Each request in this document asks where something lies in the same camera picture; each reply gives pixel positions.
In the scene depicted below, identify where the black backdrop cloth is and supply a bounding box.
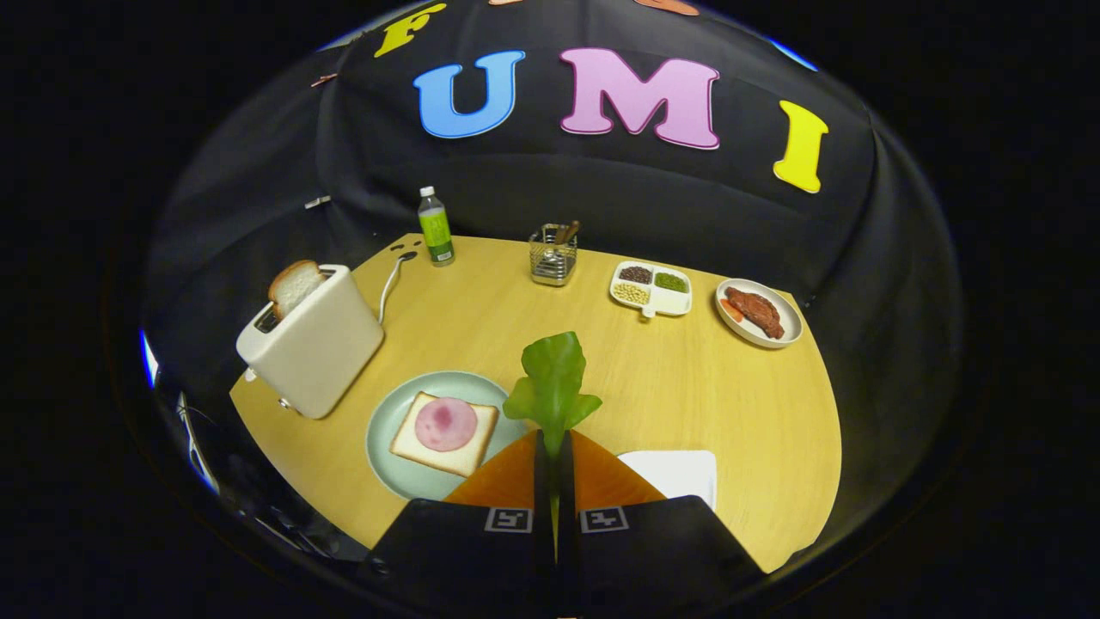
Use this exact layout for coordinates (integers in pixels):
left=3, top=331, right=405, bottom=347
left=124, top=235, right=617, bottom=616
left=142, top=0, right=963, bottom=517

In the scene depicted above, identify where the green lettuce leaf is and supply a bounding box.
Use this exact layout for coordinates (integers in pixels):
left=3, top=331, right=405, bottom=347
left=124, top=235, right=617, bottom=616
left=503, top=332, right=602, bottom=538

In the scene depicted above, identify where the bread slice with ham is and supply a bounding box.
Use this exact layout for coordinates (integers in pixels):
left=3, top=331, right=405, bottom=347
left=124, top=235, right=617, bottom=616
left=389, top=392, right=500, bottom=479

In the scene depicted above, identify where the toasted bread slice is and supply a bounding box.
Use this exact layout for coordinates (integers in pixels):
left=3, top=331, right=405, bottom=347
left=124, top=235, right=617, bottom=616
left=268, top=260, right=329, bottom=322

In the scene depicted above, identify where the white toaster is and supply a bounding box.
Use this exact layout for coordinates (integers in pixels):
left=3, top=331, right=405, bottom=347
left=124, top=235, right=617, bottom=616
left=235, top=264, right=385, bottom=420

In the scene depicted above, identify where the white divided bean dish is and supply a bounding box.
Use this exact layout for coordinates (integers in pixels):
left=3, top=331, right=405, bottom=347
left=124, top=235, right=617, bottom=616
left=609, top=260, right=694, bottom=320

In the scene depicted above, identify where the pale green round plate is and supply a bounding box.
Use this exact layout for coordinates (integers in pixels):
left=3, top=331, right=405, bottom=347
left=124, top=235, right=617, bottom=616
left=366, top=371, right=529, bottom=502

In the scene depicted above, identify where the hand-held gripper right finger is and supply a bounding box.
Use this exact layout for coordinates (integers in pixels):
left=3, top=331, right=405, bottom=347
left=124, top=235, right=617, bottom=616
left=559, top=428, right=766, bottom=616

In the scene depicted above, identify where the metal wire basket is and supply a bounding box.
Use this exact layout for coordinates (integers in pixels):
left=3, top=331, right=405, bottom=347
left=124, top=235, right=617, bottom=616
left=529, top=224, right=578, bottom=287

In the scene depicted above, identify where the white round meat plate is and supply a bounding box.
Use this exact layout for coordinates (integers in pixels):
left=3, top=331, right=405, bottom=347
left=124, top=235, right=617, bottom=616
left=715, top=278, right=804, bottom=349

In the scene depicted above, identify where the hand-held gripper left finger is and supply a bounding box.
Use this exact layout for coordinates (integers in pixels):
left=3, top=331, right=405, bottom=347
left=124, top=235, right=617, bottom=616
left=365, top=428, right=556, bottom=616

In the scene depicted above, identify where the brown meat piece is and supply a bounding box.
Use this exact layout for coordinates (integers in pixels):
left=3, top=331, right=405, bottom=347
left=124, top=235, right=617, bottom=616
left=724, top=287, right=785, bottom=340

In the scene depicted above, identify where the pink ham slice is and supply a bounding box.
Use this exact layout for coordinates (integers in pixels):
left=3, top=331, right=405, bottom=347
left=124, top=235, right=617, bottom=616
left=415, top=397, right=479, bottom=453

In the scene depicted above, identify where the white toaster cable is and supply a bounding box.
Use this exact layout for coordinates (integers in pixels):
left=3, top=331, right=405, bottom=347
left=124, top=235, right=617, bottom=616
left=378, top=254, right=418, bottom=326

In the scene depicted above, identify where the white square plate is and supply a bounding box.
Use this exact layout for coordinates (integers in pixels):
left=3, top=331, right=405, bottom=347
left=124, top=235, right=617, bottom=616
left=617, top=450, right=718, bottom=511

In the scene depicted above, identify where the white device with cables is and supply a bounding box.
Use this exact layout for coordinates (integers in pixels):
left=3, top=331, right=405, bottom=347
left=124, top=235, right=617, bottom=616
left=176, top=391, right=220, bottom=495

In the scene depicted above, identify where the green label water bottle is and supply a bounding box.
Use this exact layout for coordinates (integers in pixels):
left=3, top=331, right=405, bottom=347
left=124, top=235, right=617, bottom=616
left=418, top=187, right=456, bottom=267

